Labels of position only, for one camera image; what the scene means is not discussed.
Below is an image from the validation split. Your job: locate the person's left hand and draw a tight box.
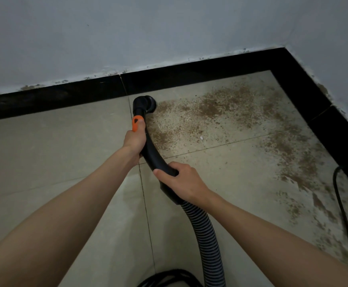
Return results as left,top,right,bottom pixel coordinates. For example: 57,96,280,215
122,119,147,169

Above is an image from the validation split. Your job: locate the person's right forearm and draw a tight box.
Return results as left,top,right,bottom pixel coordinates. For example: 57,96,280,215
207,194,348,287

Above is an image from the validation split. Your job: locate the person's right hand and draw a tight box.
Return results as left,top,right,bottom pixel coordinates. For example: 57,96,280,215
153,161,219,206

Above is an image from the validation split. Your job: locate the black power cord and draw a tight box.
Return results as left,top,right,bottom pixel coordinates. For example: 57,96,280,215
136,165,348,287

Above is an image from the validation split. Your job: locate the person's left forearm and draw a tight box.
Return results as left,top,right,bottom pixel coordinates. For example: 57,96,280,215
0,146,138,287

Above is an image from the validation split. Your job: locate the black baseboard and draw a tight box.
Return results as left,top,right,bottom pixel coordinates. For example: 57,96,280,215
0,47,348,201

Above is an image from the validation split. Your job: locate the black ribbed vacuum hose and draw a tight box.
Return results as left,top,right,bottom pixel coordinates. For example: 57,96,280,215
131,94,226,287

